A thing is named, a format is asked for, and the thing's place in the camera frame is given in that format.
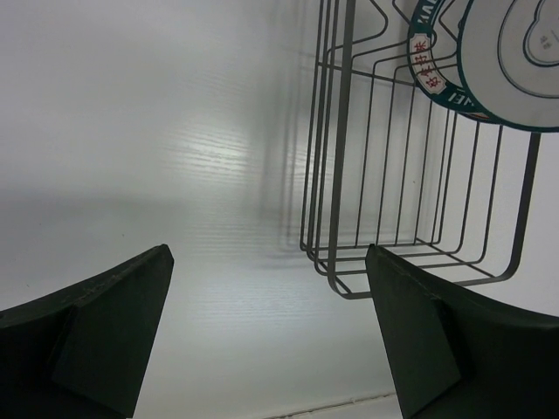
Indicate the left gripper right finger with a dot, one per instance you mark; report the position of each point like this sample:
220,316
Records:
454,353

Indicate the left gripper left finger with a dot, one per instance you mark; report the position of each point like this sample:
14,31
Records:
83,351

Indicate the white plate grey rings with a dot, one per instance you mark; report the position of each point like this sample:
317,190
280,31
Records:
502,65

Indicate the white plate teal rim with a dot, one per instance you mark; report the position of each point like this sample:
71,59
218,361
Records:
432,53

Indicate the grey wire dish rack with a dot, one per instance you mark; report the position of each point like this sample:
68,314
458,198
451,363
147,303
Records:
386,166

